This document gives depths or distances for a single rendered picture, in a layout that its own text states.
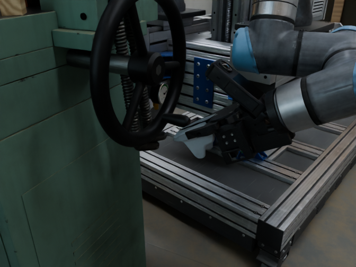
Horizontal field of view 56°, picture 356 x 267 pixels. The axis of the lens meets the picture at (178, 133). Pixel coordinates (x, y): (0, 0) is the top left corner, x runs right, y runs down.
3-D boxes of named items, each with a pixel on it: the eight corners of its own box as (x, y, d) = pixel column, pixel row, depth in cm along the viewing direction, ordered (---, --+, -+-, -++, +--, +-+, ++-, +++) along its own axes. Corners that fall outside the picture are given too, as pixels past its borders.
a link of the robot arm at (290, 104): (296, 86, 46) (305, 70, 53) (265, 97, 49) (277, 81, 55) (317, 133, 47) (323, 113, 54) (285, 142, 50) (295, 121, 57)
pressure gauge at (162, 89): (159, 114, 92) (158, 86, 88) (147, 112, 93) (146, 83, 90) (170, 106, 97) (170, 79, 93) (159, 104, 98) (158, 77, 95)
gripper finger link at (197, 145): (178, 167, 63) (220, 156, 57) (163, 139, 62) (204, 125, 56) (185, 159, 65) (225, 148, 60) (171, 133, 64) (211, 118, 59)
